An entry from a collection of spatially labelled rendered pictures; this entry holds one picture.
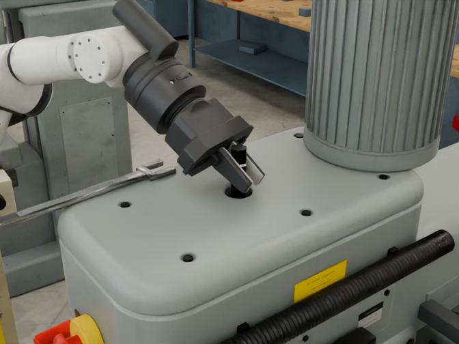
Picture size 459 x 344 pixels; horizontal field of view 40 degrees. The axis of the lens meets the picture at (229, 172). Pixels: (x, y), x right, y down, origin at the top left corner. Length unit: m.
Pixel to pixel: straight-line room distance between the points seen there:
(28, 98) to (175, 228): 0.41
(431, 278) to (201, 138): 0.48
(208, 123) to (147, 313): 0.26
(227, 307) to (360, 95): 0.33
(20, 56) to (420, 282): 0.71
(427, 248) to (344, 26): 0.32
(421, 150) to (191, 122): 0.33
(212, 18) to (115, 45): 7.45
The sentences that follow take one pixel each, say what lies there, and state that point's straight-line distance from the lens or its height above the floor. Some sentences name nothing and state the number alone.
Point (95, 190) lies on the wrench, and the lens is 0.83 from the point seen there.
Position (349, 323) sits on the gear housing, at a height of 1.70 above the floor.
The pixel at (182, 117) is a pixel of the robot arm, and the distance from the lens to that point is 0.79.
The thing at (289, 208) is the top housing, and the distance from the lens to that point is 0.79.
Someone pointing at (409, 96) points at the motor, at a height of 2.00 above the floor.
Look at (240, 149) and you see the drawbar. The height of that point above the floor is 1.95.
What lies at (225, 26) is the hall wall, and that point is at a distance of 8.07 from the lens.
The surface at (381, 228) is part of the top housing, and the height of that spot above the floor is 1.85.
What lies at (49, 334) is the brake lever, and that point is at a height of 1.71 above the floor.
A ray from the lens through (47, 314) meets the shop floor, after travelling 3.69.
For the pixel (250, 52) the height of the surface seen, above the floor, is 0.24.
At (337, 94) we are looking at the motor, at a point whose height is 2.00.
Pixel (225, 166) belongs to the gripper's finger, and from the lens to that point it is 0.80.
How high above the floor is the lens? 2.29
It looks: 27 degrees down
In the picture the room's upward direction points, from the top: straight up
